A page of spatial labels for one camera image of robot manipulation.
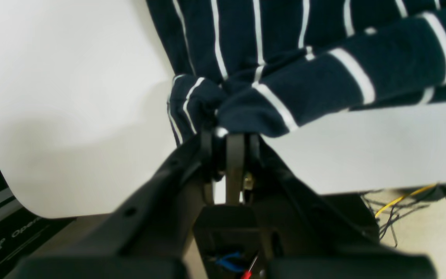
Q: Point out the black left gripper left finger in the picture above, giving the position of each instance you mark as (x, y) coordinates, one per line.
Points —
(145, 238)

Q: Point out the navy white striped T-shirt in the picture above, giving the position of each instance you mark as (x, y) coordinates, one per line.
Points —
(272, 66)

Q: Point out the red handled screwdriver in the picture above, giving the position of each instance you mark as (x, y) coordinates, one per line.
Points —
(248, 272)

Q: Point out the blue handled pliers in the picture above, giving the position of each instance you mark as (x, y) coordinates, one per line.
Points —
(227, 261)

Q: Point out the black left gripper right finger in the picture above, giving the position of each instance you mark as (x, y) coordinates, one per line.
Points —
(337, 249)

